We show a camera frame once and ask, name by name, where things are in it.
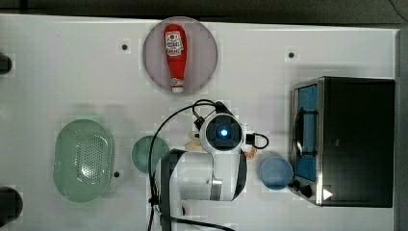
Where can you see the yellow plush peeled banana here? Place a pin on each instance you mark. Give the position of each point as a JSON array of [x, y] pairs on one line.
[[194, 143]]

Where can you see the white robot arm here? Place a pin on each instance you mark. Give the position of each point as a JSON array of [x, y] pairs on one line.
[[216, 172]]

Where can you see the steel toaster oven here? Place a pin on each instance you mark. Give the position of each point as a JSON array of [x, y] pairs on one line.
[[343, 141]]

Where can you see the grey round plate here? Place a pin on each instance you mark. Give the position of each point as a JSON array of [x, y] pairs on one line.
[[201, 60]]

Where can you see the orange half toy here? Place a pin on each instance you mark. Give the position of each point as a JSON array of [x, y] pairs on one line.
[[251, 154]]

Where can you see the green mug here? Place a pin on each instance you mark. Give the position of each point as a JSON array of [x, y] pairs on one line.
[[147, 152]]

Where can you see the red plush ketchup bottle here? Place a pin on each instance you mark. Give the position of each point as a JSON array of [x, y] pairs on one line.
[[176, 49]]

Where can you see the blue cup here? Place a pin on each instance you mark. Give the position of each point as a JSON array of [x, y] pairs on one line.
[[276, 173]]

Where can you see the green perforated colander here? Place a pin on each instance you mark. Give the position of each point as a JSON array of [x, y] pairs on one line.
[[84, 156]]

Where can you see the black cylinder upper base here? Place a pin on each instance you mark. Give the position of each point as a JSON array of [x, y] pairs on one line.
[[6, 64]]

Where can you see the black cylinder base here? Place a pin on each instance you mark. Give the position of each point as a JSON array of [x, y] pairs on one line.
[[6, 64], [11, 205]]

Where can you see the black cylinder lower base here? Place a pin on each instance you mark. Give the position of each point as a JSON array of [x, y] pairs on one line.
[[11, 205]]

